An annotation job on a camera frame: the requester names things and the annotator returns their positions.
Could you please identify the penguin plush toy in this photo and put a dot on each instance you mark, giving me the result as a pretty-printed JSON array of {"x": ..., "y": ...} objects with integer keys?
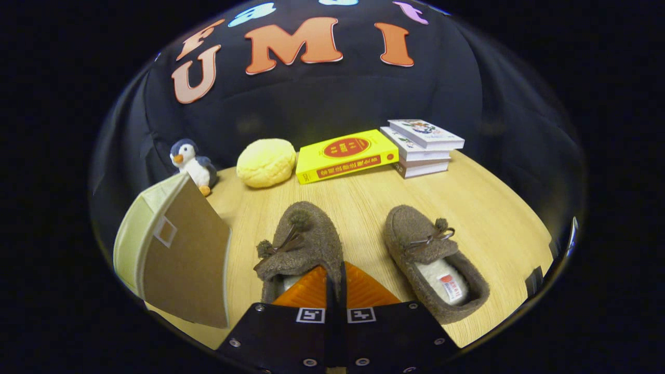
[{"x": 195, "y": 166}]

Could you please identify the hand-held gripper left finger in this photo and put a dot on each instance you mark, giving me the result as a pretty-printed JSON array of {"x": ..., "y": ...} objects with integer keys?
[{"x": 280, "y": 337}]

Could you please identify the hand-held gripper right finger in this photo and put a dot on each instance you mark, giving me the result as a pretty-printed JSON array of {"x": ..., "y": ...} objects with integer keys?
[{"x": 395, "y": 337}]

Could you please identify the yellow round plush bread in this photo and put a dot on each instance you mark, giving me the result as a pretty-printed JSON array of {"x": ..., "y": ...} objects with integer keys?
[{"x": 266, "y": 163}]

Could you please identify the brown fuzzy shoe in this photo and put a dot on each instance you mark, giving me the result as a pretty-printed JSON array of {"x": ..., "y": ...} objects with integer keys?
[
  {"x": 410, "y": 228},
  {"x": 311, "y": 244}
]

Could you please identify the yellow book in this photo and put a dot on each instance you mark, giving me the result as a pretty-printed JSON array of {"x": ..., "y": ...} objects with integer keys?
[{"x": 348, "y": 148}]

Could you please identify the white illustrated book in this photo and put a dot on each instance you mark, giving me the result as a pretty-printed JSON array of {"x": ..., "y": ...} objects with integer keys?
[{"x": 423, "y": 130}]

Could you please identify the brown fabric storage box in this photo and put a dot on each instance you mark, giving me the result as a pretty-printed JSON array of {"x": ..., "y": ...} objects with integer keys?
[{"x": 182, "y": 270}]

